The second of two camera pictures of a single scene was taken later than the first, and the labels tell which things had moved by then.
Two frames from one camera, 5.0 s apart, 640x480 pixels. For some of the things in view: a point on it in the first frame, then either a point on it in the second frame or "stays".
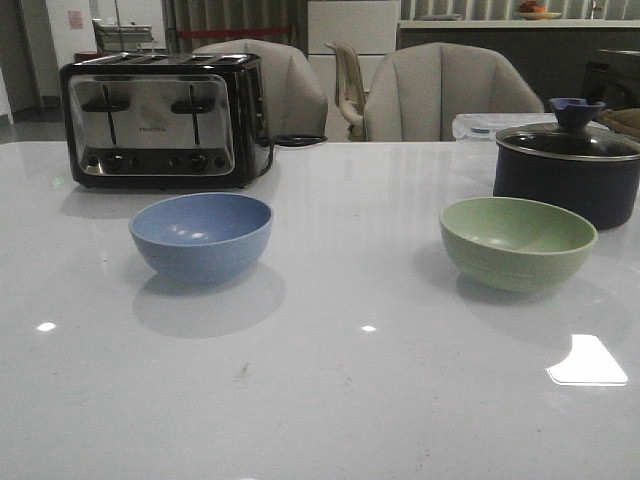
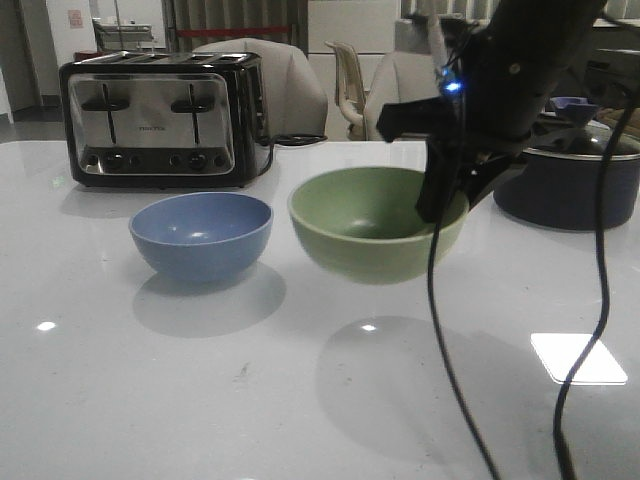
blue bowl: x=202 y=237 stays
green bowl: x=516 y=245 → x=361 y=224
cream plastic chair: x=350 y=90 stays
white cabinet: x=370 y=26 stays
